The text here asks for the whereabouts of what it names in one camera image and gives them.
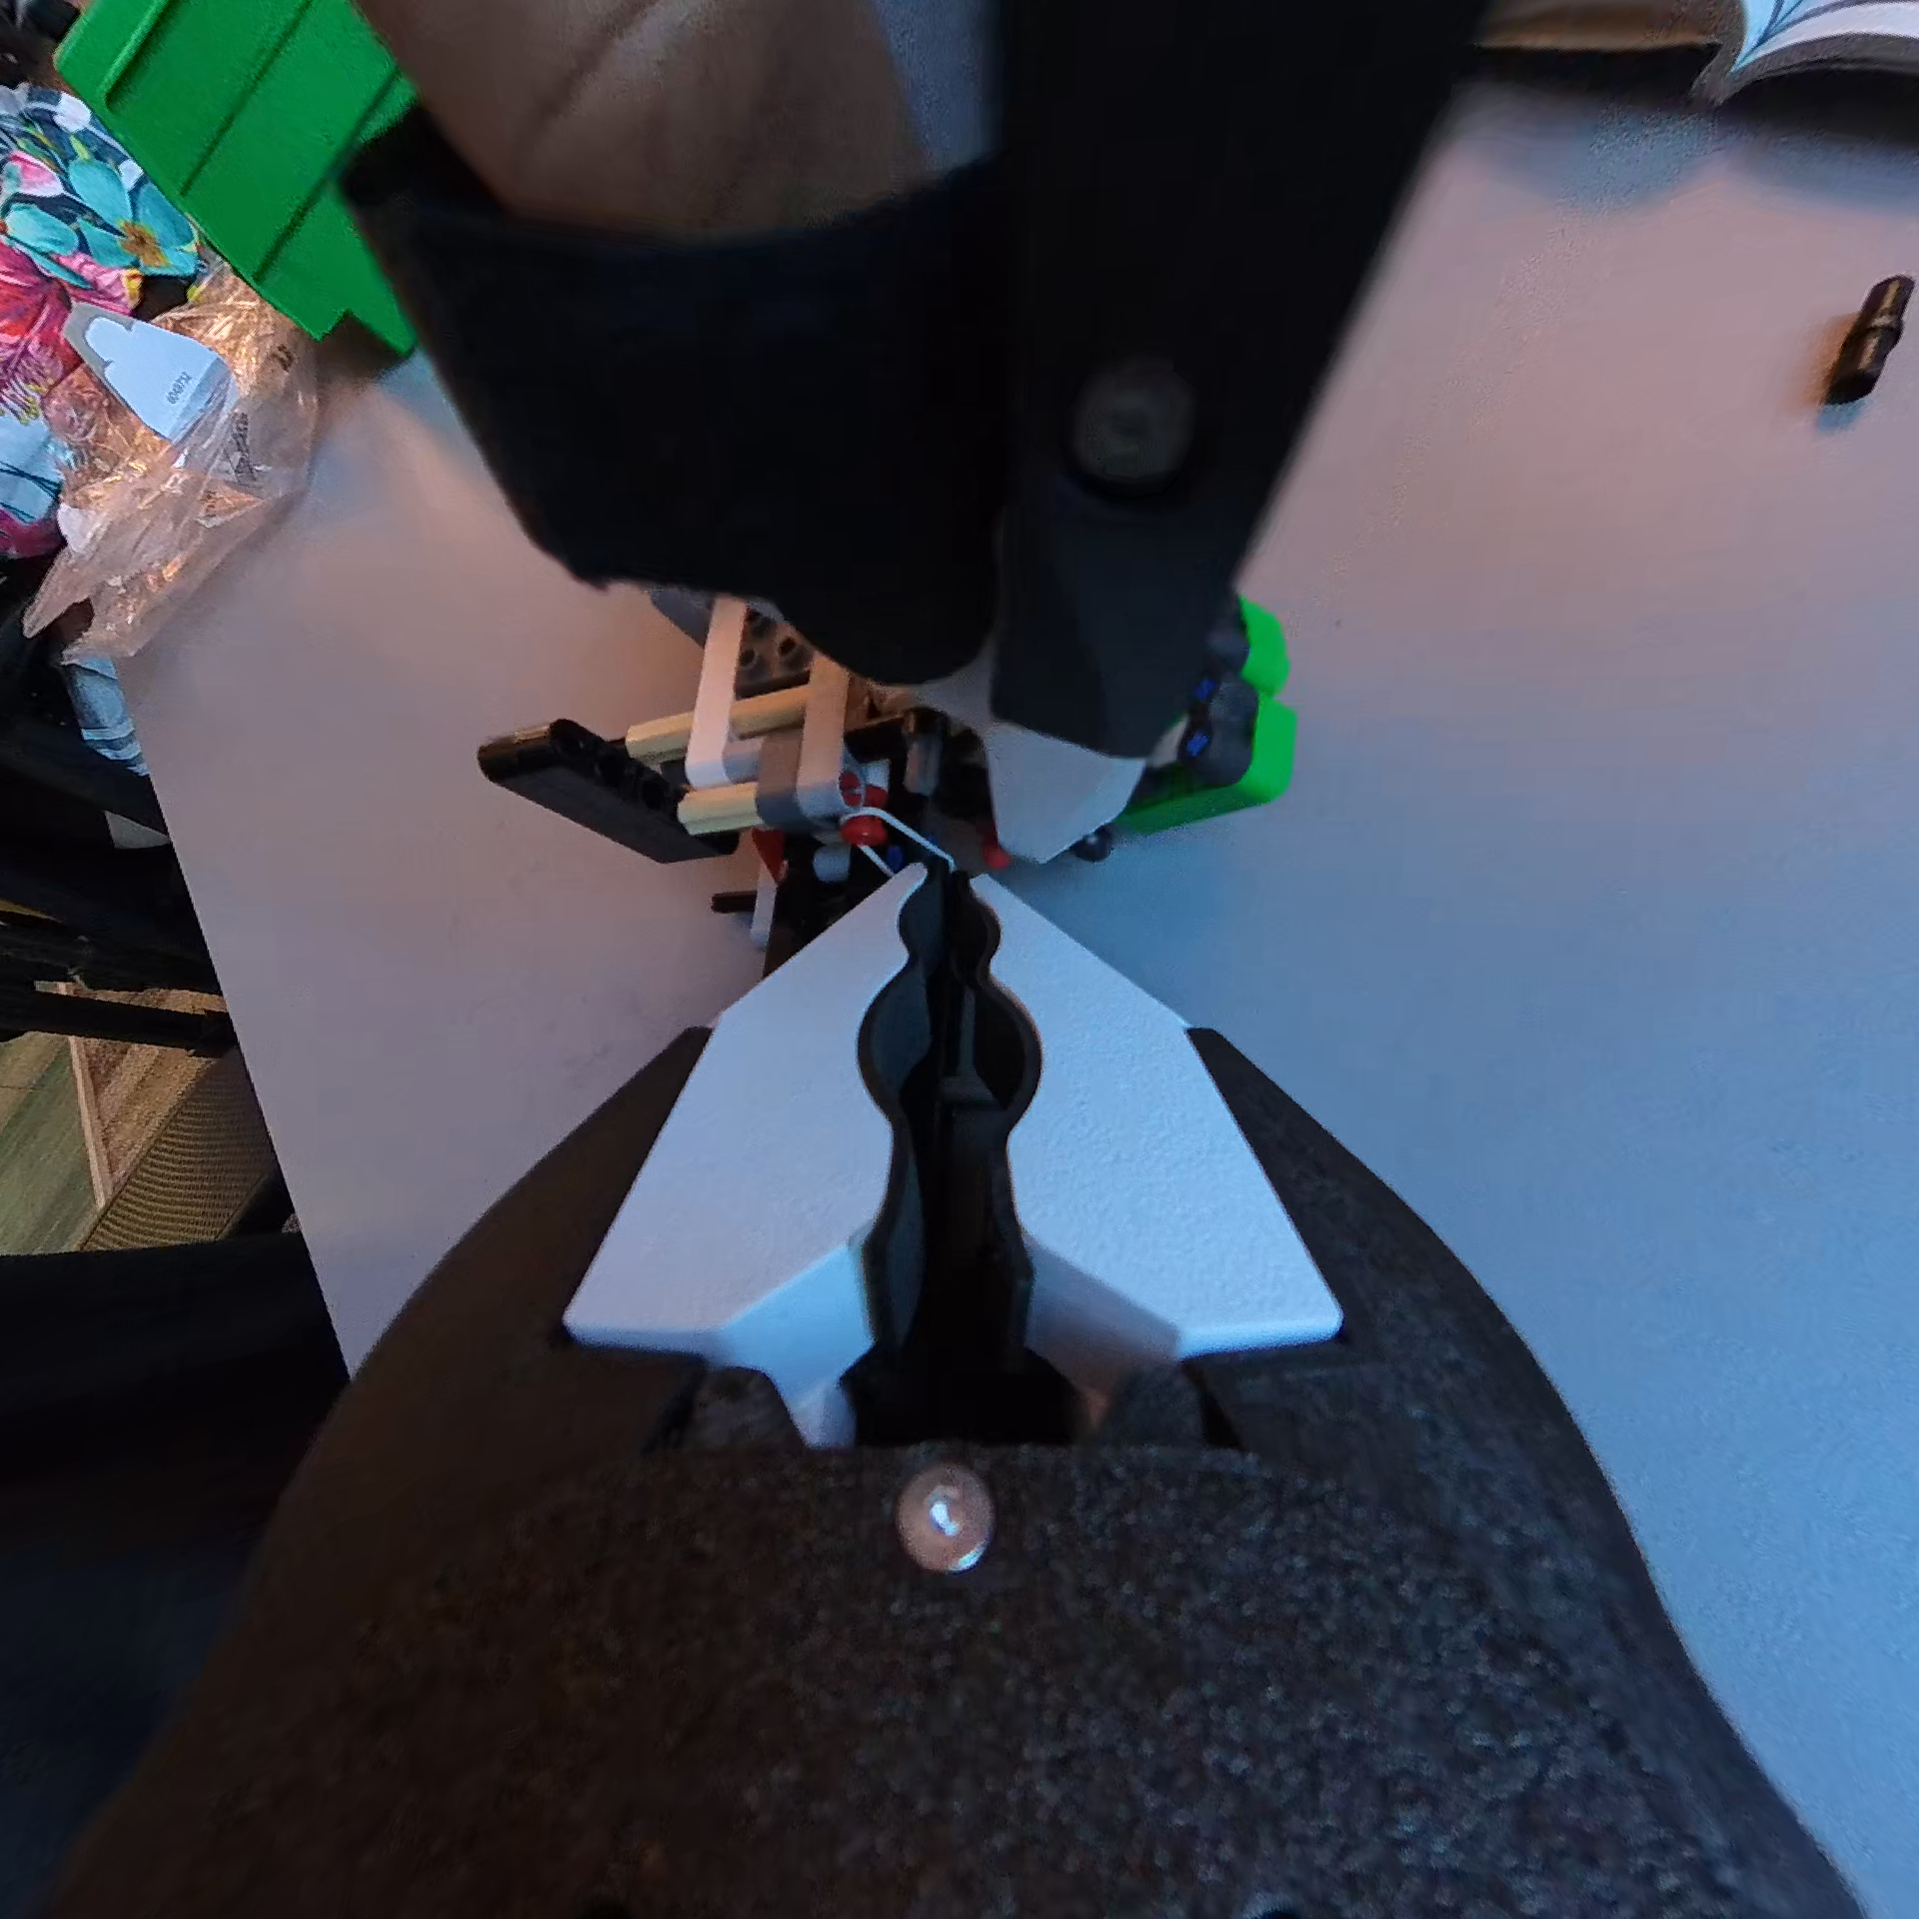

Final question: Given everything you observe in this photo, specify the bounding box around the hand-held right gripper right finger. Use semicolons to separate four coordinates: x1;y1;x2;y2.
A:
965;869;1347;1365

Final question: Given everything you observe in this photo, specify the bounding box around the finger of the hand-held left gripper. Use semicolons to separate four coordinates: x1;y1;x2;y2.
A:
978;707;1158;869

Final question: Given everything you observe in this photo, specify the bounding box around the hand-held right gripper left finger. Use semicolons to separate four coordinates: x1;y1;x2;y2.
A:
566;862;945;1447

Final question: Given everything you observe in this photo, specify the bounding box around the lego truck model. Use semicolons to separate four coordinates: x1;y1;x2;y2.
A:
475;589;1294;962

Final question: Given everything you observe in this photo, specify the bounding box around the lego instruction booklet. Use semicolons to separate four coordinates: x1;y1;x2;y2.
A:
1687;0;1919;113

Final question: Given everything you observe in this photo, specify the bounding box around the green plastic bin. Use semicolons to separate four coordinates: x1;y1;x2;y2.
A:
51;0;423;364

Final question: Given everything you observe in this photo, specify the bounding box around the black lego pin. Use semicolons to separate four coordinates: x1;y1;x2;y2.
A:
1822;274;1919;413

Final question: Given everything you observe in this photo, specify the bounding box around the person's left hand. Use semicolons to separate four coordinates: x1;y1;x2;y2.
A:
357;0;940;237

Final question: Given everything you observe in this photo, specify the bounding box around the crumpled empty plastic bag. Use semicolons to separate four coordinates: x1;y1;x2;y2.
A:
18;267;324;667

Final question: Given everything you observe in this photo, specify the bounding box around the floral printed bag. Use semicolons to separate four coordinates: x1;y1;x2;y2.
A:
0;82;210;563

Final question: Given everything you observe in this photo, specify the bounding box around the black chair frame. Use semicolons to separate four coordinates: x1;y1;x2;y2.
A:
0;622;235;1057

